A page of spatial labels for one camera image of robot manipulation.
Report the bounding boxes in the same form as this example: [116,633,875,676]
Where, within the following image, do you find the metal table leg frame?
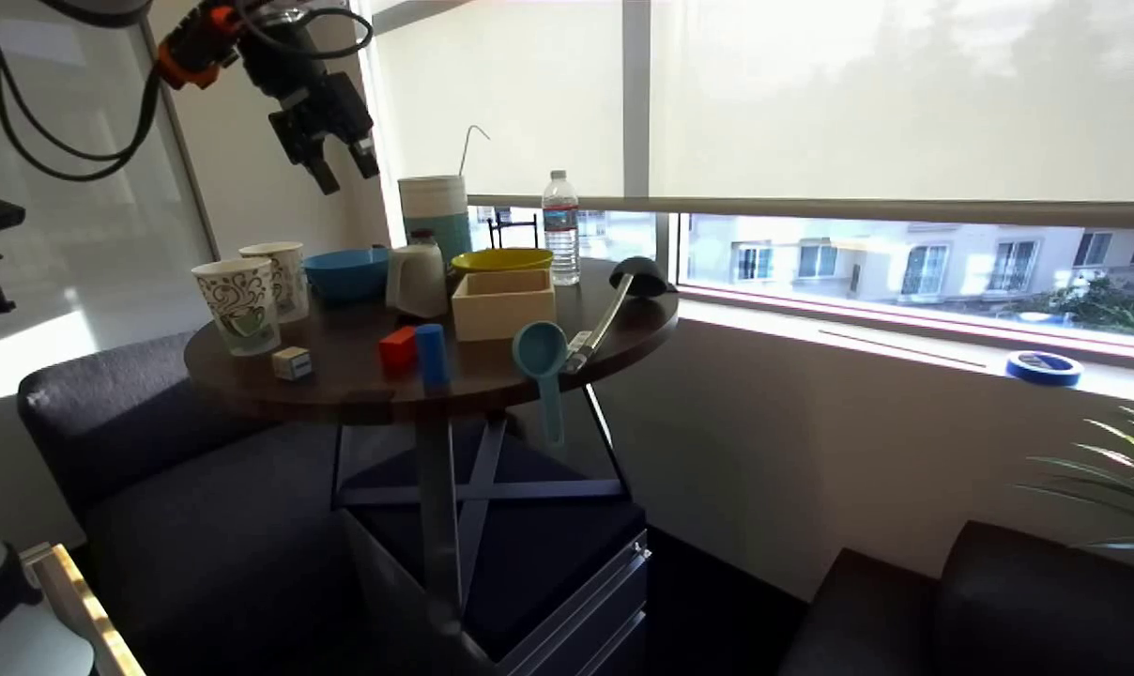
[326,378,636,614]

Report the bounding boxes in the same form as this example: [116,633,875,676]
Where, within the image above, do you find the teal plastic scoop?
[510,319,575,450]

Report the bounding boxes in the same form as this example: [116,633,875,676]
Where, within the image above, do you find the thin white curved rod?
[456,120,495,180]

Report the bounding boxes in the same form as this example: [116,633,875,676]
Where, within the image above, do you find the yellow bowl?
[447,245,561,281]

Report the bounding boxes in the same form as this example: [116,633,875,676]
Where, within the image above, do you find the red block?
[376,324,423,376]

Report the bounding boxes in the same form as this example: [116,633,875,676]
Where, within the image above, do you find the blue cylinder block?
[412,319,456,391]

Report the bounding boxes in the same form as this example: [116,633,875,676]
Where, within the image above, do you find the black leather armchair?
[779,517,1134,676]

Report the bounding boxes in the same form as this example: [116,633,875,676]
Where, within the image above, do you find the blue dish on sill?
[1003,348,1086,391]

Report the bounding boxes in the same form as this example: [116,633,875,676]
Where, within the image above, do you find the black head white handle brush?
[564,256,673,376]

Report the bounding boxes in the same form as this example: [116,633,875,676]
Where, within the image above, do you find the orange cable connector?
[151,0,246,95]

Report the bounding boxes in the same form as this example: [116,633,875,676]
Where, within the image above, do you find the white yellow cube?
[268,341,320,388]

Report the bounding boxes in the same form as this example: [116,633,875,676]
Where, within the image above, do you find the white ceramic mug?
[383,235,451,324]

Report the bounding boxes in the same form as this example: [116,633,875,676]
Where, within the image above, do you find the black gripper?
[262,72,383,200]

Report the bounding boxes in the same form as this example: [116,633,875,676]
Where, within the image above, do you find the light wooden frame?
[19,538,151,676]

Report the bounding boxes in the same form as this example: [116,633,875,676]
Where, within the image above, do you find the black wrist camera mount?
[234,7,333,107]

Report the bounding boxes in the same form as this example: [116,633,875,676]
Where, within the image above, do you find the clear plastic water bottle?
[540,163,586,290]

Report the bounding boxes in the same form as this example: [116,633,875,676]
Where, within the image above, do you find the white roller blind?
[373,0,631,204]
[648,0,1134,209]

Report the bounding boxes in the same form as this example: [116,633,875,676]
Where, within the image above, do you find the white teal stacked containers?
[396,173,477,267]

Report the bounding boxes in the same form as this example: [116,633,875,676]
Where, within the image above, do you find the grey window frame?
[355,0,1134,373]

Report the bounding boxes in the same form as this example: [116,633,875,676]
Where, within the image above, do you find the blue plastic bowl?
[301,245,396,306]

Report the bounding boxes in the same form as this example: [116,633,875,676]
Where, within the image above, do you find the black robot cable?
[0,0,168,184]

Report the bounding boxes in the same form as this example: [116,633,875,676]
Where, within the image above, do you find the dark blue fabric sofa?
[17,331,383,676]

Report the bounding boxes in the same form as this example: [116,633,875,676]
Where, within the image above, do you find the light wooden box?
[447,267,561,345]

